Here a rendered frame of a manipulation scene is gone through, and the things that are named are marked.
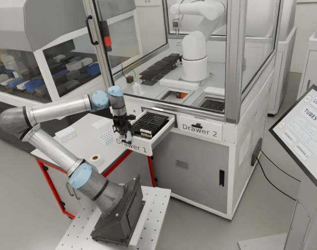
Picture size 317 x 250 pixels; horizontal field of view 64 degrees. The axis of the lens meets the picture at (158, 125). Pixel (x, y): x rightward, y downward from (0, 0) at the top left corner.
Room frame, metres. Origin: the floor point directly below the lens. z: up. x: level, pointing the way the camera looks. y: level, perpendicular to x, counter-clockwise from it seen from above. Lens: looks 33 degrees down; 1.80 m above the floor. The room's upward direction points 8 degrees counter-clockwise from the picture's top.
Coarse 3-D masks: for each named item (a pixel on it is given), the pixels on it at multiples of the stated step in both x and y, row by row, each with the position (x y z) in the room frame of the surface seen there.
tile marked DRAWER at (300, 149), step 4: (300, 144) 0.88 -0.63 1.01; (296, 148) 0.87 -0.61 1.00; (300, 148) 0.86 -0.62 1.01; (304, 148) 0.85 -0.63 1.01; (296, 152) 0.86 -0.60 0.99; (300, 152) 0.84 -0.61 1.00; (304, 152) 0.83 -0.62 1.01; (308, 152) 0.82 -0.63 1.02; (300, 156) 0.83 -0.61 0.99; (304, 156) 0.82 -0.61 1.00; (308, 156) 0.80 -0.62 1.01; (304, 160) 0.80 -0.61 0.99
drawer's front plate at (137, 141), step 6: (114, 138) 1.34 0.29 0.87; (138, 138) 1.22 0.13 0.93; (120, 144) 1.32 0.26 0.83; (126, 144) 1.29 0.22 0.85; (132, 144) 1.25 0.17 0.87; (138, 144) 1.23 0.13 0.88; (144, 144) 1.20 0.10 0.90; (150, 144) 1.19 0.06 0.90; (138, 150) 1.23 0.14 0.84; (150, 150) 1.18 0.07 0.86
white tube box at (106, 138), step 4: (108, 132) 1.53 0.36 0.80; (100, 136) 1.50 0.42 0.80; (104, 136) 1.50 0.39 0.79; (108, 136) 1.48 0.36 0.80; (112, 136) 1.48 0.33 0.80; (100, 140) 1.47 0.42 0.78; (104, 140) 1.44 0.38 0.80; (108, 140) 1.45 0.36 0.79; (112, 140) 1.47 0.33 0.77; (104, 144) 1.44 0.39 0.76
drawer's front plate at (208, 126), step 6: (180, 120) 1.40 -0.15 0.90; (186, 120) 1.37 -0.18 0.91; (192, 120) 1.35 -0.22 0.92; (198, 120) 1.33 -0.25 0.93; (180, 126) 1.40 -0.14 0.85; (186, 126) 1.38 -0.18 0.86; (204, 126) 1.30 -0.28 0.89; (210, 126) 1.28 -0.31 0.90; (216, 126) 1.25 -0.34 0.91; (192, 132) 1.35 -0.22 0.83; (198, 132) 1.32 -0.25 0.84; (204, 132) 1.30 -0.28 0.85; (210, 132) 1.28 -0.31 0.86; (216, 132) 1.25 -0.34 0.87; (216, 138) 1.25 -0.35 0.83
